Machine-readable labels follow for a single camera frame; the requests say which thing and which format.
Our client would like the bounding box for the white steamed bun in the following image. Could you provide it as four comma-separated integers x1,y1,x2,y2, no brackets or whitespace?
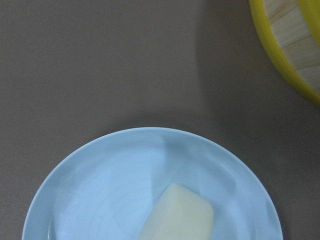
138,183,214,240

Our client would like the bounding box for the light blue plate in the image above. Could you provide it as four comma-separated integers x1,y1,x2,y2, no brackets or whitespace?
22,127,283,240

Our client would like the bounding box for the yellow bamboo steamer basket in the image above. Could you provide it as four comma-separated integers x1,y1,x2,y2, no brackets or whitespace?
249,0,320,105

